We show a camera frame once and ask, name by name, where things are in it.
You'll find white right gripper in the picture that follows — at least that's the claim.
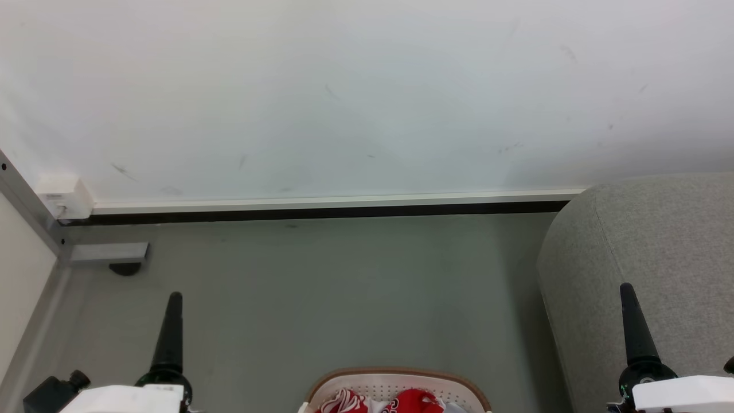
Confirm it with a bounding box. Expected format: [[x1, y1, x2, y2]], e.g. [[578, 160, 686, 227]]
[[608, 282, 734, 413]]

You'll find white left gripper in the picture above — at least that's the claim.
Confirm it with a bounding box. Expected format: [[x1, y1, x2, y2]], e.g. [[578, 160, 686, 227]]
[[60, 291, 193, 413]]

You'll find red jersey with white trim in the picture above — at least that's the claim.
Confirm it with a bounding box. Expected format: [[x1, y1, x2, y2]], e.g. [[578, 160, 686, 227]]
[[383, 388, 445, 413]]

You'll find grey fabric sofa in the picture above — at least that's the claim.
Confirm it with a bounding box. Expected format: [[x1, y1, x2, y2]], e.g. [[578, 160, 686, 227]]
[[536, 172, 734, 413]]

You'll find white and black baseboard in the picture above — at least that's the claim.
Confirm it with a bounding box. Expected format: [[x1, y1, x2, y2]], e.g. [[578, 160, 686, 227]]
[[63, 187, 587, 226]]

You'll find white perforated laundry basket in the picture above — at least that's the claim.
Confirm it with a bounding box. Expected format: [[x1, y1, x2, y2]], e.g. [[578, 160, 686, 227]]
[[298, 367, 493, 413]]

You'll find white wall socket box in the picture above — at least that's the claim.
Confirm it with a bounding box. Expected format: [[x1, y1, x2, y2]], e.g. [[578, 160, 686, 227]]
[[36, 175, 94, 220]]

